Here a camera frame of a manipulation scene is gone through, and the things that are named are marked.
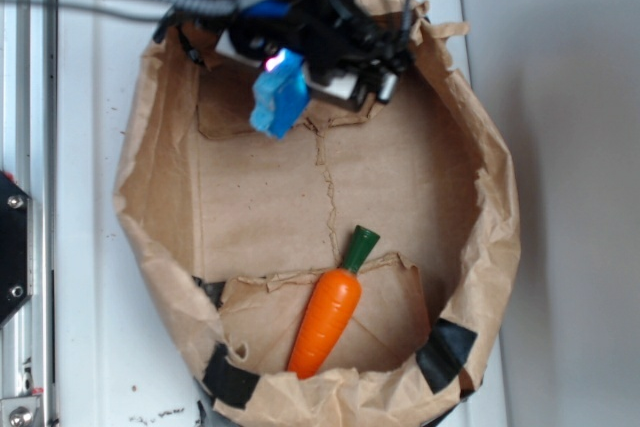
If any blue sponge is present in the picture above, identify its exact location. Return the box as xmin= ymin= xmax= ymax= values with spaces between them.
xmin=250 ymin=48 xmax=310 ymax=139

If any aluminium frame rail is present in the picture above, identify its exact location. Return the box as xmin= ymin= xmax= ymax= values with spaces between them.
xmin=1 ymin=0 xmax=58 ymax=426

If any black corner bracket plate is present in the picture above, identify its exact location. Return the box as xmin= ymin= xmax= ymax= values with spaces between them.
xmin=0 ymin=171 xmax=33 ymax=328

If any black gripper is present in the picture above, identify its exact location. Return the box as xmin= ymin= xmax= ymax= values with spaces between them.
xmin=214 ymin=0 xmax=413 ymax=77

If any brown paper bag bin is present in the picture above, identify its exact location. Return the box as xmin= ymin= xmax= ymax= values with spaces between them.
xmin=114 ymin=2 xmax=521 ymax=426

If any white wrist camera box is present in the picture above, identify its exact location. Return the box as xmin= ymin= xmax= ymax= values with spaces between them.
xmin=304 ymin=66 xmax=401 ymax=113

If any orange toy carrot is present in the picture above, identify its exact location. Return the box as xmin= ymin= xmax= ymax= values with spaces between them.
xmin=287 ymin=225 xmax=380 ymax=380

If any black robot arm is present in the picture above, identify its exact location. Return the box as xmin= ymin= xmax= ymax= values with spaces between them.
xmin=203 ymin=0 xmax=411 ymax=85

